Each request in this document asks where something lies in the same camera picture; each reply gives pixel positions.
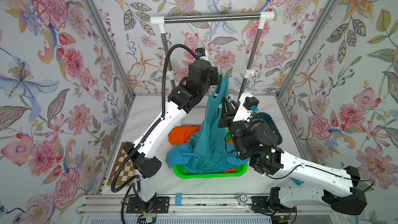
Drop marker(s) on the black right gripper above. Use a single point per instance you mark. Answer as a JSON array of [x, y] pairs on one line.
[[225, 119]]

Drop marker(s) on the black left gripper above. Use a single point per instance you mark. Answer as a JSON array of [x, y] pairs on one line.
[[214, 80]]

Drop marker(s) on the teal embroidered t-shirt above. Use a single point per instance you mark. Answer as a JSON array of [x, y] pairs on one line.
[[213, 133]]

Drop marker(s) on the orange garment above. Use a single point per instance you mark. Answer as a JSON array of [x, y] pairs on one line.
[[181, 134]]

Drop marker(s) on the blue garment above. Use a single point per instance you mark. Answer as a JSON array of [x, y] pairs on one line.
[[203, 159]]

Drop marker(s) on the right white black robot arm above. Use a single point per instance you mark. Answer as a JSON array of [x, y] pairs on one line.
[[256, 138]]

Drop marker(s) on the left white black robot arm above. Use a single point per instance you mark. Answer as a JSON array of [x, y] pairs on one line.
[[141, 165]]

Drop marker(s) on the dark teal clothespin bin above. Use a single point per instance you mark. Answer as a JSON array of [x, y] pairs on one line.
[[270, 122]]

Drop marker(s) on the bright green plastic tray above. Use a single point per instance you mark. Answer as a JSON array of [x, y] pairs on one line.
[[238, 171]]

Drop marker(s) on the blue toy microphone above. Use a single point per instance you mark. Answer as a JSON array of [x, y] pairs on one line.
[[297, 181]]

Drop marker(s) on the wooden chessboard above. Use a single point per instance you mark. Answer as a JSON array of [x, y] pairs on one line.
[[127, 172]]

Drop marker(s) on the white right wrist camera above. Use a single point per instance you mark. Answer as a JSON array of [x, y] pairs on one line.
[[248, 105]]

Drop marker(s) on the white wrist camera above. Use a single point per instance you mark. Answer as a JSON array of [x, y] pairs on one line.
[[202, 53], [248, 105]]

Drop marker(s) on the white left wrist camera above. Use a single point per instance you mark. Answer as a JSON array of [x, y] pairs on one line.
[[202, 53]]

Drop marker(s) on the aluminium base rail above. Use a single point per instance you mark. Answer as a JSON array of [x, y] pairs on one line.
[[189, 209]]

